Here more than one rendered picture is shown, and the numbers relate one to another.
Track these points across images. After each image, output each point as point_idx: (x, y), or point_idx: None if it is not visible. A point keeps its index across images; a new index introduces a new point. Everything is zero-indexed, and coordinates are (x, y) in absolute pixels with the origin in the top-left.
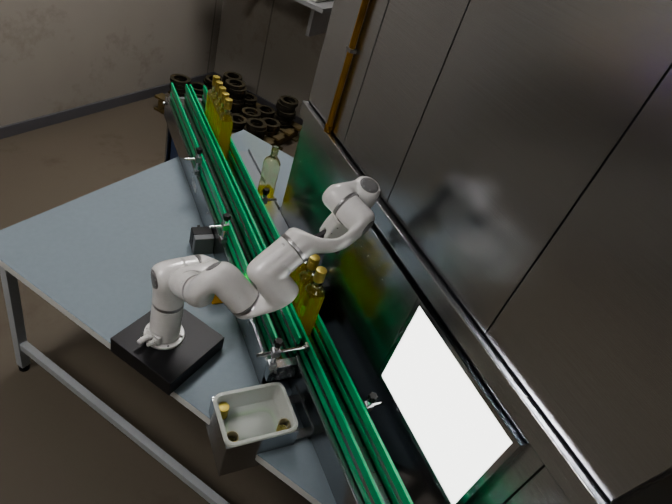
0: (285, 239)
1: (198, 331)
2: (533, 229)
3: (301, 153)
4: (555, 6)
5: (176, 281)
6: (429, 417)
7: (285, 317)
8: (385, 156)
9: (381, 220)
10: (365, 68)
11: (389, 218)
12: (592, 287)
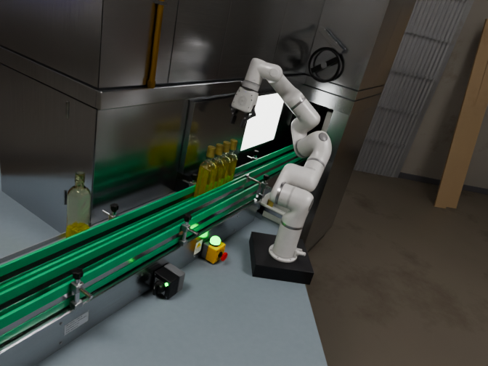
0: (305, 99)
1: (261, 242)
2: (278, 22)
3: (108, 142)
4: None
5: (319, 174)
6: (262, 128)
7: (233, 189)
8: (209, 55)
9: (223, 88)
10: (176, 10)
11: (227, 81)
12: (292, 25)
